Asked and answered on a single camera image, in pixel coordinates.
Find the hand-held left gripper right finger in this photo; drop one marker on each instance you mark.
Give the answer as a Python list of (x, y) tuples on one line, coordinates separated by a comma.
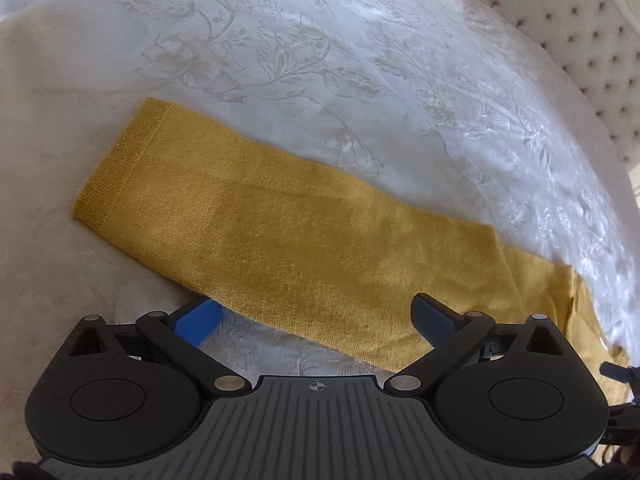
[(434, 321)]

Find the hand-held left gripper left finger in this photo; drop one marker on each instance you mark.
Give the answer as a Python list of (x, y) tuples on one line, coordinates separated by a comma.
[(197, 322)]

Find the yellow knit sweater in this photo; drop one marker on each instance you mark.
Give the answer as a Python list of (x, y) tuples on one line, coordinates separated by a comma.
[(275, 240)]

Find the white embroidered bedspread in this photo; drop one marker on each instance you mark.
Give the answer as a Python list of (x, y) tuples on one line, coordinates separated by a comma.
[(350, 60)]

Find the cream tufted headboard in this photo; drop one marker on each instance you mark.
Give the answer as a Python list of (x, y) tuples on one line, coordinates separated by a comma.
[(575, 25)]

